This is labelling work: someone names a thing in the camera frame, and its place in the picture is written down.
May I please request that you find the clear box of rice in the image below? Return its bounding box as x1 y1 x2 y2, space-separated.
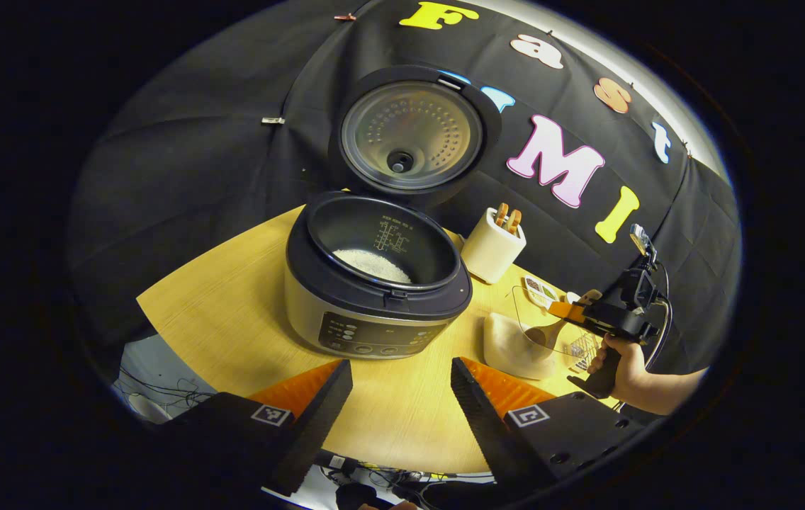
483 285 598 381

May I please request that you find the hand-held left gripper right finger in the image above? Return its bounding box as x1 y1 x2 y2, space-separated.
451 357 648 497

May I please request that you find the wire chopstick holder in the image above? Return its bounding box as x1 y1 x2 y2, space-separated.
565 333 598 373

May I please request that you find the white toaster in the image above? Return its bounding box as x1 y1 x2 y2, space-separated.
461 207 527 285

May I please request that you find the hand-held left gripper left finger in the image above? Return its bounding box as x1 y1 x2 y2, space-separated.
162 359 354 497

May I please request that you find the white divided dish of beans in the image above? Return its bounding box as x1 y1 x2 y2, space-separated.
523 275 563 309

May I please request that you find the dark silver rice cooker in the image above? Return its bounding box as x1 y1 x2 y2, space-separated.
284 65 502 360

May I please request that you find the black backdrop cloth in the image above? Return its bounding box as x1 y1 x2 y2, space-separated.
66 0 743 376

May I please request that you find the wooden spoon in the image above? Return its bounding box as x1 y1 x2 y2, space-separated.
524 289 603 349

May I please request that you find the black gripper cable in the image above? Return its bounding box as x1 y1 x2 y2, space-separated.
647 262 674 369

